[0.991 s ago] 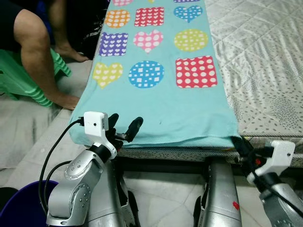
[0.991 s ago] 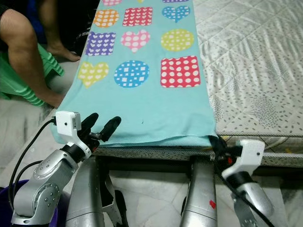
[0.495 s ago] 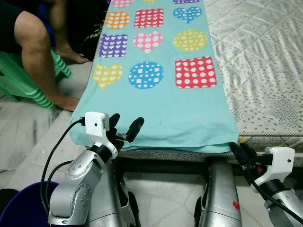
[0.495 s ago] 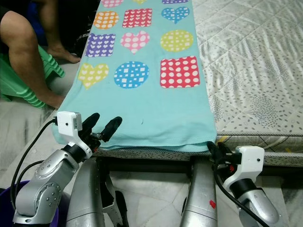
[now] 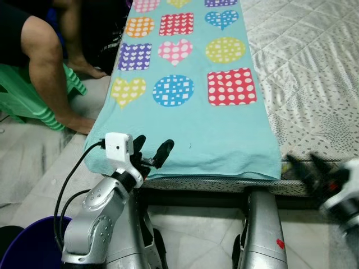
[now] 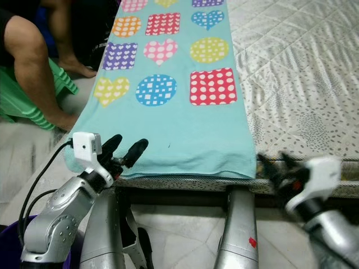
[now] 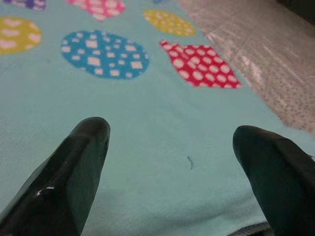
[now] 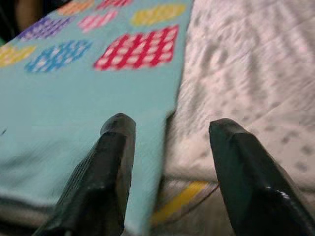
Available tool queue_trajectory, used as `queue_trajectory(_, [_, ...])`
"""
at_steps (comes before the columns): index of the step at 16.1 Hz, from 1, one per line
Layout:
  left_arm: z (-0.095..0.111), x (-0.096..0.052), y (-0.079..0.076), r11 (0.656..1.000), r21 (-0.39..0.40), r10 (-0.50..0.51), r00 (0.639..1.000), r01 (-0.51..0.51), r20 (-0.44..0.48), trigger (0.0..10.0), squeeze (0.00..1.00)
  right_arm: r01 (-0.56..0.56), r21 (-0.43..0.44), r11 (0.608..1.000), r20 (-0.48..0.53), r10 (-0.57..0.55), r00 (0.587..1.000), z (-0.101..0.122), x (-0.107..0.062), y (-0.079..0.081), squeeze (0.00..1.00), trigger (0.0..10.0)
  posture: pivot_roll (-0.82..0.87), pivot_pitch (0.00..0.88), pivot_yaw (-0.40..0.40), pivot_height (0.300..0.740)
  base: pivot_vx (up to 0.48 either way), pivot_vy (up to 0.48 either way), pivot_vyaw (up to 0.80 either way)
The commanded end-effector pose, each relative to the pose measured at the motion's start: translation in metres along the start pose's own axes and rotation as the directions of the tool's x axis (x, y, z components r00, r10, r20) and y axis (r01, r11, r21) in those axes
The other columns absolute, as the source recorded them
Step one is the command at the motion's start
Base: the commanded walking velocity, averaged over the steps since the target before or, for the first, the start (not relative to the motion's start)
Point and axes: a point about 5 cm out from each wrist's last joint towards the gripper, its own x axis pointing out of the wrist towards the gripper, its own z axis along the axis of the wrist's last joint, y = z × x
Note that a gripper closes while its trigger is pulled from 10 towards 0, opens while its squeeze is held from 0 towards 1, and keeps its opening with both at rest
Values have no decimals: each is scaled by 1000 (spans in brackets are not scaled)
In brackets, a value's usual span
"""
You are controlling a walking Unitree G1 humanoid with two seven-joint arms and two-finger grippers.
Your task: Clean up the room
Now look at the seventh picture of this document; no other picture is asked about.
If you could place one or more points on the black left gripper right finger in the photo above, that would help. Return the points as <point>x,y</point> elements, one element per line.
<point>283,186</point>

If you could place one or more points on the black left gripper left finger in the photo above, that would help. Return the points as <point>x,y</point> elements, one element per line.
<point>59,194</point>

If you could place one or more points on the teal blanket with colourful shapes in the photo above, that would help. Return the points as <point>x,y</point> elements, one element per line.
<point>152,110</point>

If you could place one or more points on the grey patterned quilted mattress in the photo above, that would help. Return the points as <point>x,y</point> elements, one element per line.
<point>270,54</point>

